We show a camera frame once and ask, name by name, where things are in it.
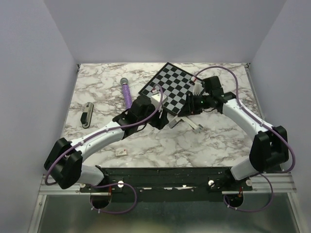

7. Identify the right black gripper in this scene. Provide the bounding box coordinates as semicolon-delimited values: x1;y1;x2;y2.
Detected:
178;92;212;117

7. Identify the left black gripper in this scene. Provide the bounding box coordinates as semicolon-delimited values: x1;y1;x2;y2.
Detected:
138;102;170;130

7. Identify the white stapler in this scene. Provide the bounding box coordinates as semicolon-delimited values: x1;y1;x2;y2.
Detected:
168;116;204;133

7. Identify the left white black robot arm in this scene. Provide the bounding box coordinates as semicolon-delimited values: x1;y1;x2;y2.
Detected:
44;94;169;192

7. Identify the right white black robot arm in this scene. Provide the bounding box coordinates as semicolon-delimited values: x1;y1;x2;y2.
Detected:
178;76;289;190

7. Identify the grey black stapler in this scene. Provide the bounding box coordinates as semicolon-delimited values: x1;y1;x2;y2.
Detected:
80;102;94;129

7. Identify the black white chessboard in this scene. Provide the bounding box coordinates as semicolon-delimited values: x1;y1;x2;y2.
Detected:
138;63;204;116

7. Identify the purple glitter microphone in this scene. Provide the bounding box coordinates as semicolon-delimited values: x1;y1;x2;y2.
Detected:
120;78;132;109

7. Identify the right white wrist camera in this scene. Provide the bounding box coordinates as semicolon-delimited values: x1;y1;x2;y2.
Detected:
192;82;204;95

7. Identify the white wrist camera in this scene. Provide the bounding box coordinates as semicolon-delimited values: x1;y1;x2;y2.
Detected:
192;82;204;95
150;93;168;108

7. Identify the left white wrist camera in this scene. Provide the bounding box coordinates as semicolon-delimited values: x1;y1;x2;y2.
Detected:
150;93;168;108

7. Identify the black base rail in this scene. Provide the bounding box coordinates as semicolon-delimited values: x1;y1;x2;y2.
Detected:
80;167;252;202

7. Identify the aluminium frame rail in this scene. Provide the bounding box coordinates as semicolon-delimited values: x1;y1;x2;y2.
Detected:
29;167;304;233

